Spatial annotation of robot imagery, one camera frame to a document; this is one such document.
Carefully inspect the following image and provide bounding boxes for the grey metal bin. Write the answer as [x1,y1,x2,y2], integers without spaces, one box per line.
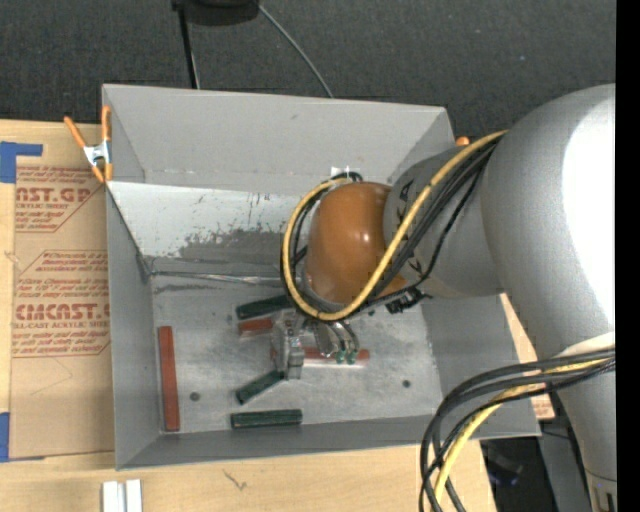
[101,83,543,472]

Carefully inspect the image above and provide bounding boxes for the brown cardboard board red print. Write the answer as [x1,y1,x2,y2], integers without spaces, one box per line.
[0,118,557,462]

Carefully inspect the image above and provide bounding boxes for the dark green flat block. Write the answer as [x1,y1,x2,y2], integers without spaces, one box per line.
[229,408,304,430]
[234,369,287,406]
[234,293,292,322]

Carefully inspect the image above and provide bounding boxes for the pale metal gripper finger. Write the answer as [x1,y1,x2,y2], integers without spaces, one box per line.
[287,347,307,381]
[270,333,291,374]

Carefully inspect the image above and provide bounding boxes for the long red-brown flat block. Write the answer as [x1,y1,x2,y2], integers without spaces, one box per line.
[156,325,182,433]

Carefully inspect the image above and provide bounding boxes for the black cylinder on white bracket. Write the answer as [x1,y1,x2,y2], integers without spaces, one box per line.
[384,287,432,315]

